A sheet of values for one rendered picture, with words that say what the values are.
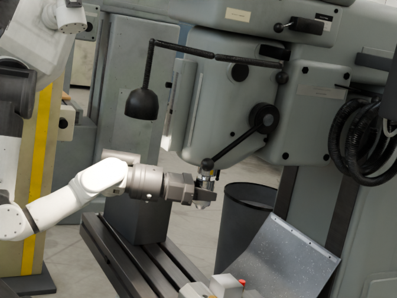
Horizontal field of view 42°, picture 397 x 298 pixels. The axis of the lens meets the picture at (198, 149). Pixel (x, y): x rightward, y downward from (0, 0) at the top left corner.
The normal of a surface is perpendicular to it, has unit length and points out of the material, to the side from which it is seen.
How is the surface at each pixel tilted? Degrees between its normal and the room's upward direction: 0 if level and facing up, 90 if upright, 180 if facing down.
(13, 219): 74
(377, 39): 90
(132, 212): 90
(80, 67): 90
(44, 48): 58
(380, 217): 88
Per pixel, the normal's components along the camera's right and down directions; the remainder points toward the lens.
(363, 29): 0.47, 0.30
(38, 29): 0.70, -0.25
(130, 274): 0.18, -0.95
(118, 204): -0.80, 0.00
